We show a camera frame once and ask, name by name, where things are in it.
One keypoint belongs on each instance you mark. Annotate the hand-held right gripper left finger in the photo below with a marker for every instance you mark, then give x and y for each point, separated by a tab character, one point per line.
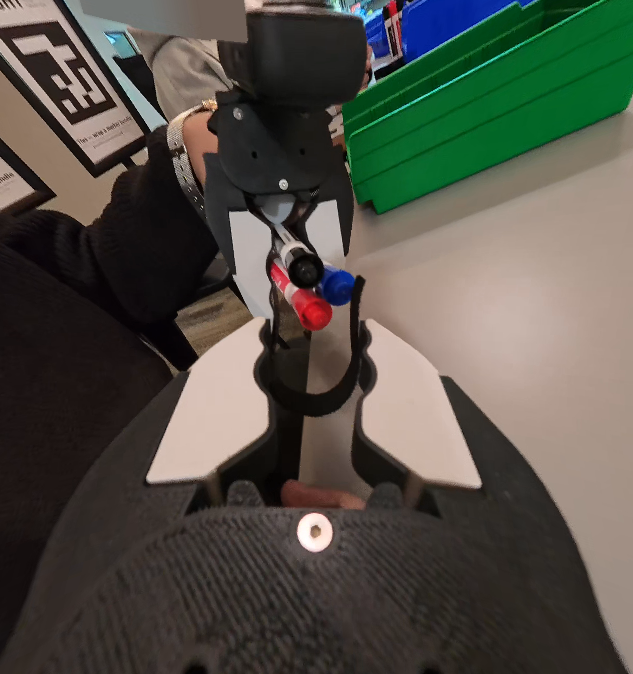
211	421

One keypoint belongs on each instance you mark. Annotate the black office chair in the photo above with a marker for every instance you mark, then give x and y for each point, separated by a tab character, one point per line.
174	342

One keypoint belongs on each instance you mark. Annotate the green plastic bin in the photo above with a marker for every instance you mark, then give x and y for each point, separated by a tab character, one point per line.
480	116

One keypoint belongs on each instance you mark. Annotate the person's right hand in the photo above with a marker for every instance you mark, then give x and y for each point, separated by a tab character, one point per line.
322	495

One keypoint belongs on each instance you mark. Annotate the person's left hand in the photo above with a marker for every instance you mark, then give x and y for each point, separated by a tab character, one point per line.
198	142

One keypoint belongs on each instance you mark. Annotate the red dry erase marker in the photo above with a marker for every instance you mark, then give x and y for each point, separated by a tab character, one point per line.
308	310

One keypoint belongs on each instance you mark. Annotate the person's left forearm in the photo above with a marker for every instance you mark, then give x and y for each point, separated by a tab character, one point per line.
148	226

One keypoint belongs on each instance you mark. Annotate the blue plastic bin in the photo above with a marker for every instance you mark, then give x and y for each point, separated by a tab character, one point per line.
443	26

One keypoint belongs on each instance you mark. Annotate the framed black white sign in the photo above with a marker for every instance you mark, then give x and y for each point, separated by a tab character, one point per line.
58	68
5	179

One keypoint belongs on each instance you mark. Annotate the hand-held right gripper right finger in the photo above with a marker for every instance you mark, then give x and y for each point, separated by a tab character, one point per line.
416	426

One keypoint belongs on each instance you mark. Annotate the blue dry erase marker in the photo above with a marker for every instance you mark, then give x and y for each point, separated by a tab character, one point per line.
337	287

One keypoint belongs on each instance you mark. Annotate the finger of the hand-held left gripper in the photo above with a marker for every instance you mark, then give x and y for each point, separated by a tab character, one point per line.
329	226
250	247

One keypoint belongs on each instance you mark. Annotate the black dry erase marker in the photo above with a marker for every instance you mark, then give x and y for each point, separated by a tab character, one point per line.
303	266

